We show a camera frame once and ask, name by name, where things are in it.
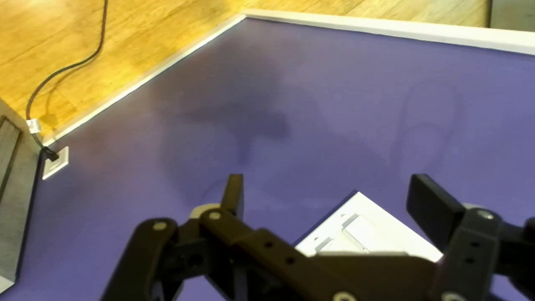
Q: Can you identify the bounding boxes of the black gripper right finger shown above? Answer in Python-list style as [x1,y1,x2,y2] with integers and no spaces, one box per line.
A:
[405,173,535,301]

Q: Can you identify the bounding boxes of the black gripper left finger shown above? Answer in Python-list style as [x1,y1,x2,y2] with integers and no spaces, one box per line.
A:
[101,173,359,301]

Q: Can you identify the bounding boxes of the white rocker switch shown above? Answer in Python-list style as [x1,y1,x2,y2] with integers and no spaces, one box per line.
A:
[333,213,389,255]
[310,233,355,258]

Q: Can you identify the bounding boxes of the white baseboard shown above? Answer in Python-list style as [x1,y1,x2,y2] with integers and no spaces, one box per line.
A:
[44,12,248,148]

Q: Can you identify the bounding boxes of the black power plug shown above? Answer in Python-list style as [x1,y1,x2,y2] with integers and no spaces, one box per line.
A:
[36,133,61,164]

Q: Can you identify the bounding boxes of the grey panel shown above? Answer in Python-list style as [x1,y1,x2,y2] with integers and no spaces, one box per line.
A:
[489,0,535,34]

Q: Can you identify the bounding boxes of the grey table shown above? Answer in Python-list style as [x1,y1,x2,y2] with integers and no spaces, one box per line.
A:
[0,99,44,295]

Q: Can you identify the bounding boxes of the white double switch plate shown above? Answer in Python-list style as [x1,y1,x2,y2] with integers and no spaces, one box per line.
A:
[295,191,446,265]

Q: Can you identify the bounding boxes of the white wall outlet plate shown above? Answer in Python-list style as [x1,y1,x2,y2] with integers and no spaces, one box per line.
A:
[41,144,73,183]

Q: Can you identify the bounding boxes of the white cable tag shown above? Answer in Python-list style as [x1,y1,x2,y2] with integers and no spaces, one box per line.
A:
[26,118,44,136]

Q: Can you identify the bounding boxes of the black power cable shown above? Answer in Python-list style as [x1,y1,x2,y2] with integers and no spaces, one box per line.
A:
[24,0,111,124]

